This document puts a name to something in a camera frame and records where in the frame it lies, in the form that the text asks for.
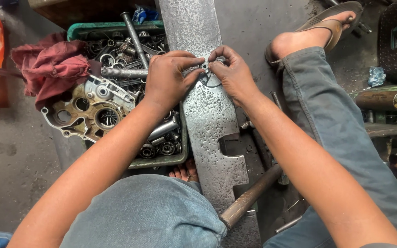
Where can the green tray of metal parts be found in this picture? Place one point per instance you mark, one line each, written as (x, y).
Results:
(164, 160)

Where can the crumpled pale blue wrapper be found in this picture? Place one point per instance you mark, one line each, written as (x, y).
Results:
(376, 76)

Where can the blue plastic wrapper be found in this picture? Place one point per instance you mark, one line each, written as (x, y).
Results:
(143, 14)

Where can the person's leg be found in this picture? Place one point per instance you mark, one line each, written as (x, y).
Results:
(333, 113)
(140, 213)

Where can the person's foot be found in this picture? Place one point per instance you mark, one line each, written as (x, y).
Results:
(184, 171)
(302, 38)

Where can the aluminium engine crankcase cover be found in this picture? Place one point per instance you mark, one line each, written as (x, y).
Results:
(91, 100)

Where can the long steel bolt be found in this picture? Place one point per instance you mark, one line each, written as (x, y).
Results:
(134, 38)

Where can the small round metal gear part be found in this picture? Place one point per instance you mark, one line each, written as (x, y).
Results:
(204, 65)

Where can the person's right leg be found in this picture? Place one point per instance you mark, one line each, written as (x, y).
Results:
(333, 113)

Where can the brown wooden board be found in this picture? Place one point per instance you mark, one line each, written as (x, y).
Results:
(81, 8)

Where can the person's left hand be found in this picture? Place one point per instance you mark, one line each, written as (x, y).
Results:
(165, 81)

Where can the brown sandal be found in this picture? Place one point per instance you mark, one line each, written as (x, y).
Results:
(336, 10)

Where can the shiny steel cylinder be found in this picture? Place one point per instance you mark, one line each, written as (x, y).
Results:
(163, 128)

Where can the rusty green pipe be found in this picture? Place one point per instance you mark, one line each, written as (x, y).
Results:
(384, 99)

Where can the steel ball bearing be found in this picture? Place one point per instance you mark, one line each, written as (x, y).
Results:
(148, 151)
(167, 148)

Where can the person's right foot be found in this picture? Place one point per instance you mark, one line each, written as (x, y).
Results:
(302, 38)

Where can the person's left leg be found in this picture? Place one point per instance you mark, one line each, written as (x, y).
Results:
(140, 213)

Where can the threaded steel shaft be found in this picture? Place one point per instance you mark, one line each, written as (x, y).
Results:
(122, 72)

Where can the short steel rod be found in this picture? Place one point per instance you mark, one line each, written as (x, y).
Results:
(288, 224)

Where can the pitted steel anvil plate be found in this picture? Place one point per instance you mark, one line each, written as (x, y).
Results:
(208, 117)

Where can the person's right hand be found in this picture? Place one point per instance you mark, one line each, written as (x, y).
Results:
(234, 77)

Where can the small steel bolt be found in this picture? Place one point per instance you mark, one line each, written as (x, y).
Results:
(276, 100)

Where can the grey flat metal bar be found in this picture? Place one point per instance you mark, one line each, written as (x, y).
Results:
(389, 130)

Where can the person's left foot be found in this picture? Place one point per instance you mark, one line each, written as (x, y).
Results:
(184, 171)

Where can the dark red rag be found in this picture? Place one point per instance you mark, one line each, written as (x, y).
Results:
(53, 65)

